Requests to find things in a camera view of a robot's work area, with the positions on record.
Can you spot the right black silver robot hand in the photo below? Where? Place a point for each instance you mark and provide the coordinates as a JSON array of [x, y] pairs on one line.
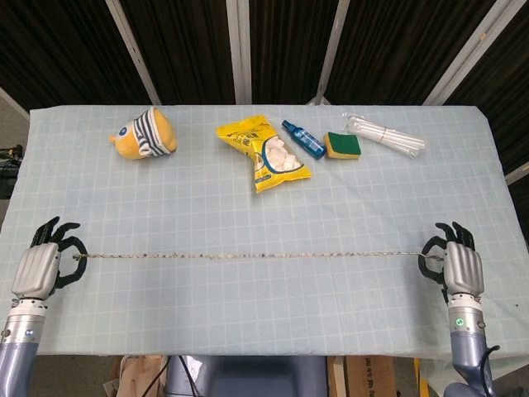
[[465, 269]]

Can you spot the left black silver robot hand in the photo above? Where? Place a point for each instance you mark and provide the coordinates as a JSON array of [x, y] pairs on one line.
[[35, 269]]

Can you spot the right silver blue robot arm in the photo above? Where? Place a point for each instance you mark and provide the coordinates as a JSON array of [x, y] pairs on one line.
[[465, 347]]

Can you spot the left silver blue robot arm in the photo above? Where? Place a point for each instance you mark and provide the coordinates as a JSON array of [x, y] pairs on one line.
[[20, 343]]

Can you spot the brown cardboard box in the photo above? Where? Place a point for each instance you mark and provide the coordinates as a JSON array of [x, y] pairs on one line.
[[372, 376]]

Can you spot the light brown wooden board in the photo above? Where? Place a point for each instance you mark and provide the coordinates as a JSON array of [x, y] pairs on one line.
[[138, 376]]

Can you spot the bundle of clear plastic tubes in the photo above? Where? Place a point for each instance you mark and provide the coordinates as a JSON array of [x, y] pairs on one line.
[[384, 134]]

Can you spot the yellow plush toy striped band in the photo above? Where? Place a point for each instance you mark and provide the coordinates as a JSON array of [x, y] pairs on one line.
[[132, 142]]

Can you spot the yellow green sponge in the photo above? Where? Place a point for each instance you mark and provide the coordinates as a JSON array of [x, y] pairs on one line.
[[343, 144]]

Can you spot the light blue checkered tablecloth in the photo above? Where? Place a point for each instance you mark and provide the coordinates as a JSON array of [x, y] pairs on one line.
[[264, 306]]

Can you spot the blue spray bottle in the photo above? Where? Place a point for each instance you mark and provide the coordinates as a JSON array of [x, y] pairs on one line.
[[303, 140]]

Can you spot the grey blue robot torso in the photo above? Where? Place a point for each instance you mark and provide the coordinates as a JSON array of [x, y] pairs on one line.
[[248, 376]]

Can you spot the yellow snack bag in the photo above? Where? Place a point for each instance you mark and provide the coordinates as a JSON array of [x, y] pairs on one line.
[[244, 136]]

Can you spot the white metal frame post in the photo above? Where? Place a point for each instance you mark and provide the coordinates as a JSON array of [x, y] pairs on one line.
[[330, 49], [134, 49], [518, 173], [239, 49], [467, 54], [12, 103]]

